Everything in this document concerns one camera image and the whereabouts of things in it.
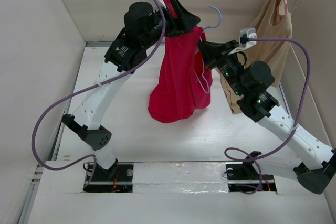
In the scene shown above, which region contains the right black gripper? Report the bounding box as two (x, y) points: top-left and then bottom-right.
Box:
(197, 39), (246, 96)

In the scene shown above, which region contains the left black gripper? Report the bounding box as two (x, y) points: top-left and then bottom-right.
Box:
(141, 0), (199, 49)

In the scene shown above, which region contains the blue wire hanger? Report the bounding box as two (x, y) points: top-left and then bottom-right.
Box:
(194, 5), (222, 94)

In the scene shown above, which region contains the red t-shirt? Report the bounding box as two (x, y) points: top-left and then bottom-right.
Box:
(148, 0), (214, 124)

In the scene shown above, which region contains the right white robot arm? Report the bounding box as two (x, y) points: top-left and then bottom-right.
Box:
(198, 38), (335, 194)

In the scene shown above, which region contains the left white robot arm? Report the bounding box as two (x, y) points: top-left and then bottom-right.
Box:
(62, 0), (201, 180)

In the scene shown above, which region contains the pink hanger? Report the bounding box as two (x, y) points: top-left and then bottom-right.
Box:
(275, 0), (289, 23)

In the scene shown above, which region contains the beige tank top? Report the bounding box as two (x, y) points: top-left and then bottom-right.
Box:
(221, 0), (292, 114)

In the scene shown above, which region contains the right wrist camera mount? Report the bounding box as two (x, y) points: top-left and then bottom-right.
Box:
(229, 27), (257, 55)

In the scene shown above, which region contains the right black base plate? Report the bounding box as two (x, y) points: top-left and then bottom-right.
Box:
(222, 162), (277, 193)

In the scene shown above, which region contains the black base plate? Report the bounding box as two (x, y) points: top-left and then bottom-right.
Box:
(83, 162), (134, 193)
(222, 162), (277, 193)

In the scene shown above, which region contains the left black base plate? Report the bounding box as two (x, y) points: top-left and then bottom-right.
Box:
(83, 162), (134, 193)

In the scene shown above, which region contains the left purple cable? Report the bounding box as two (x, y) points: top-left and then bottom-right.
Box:
(31, 0), (166, 190)

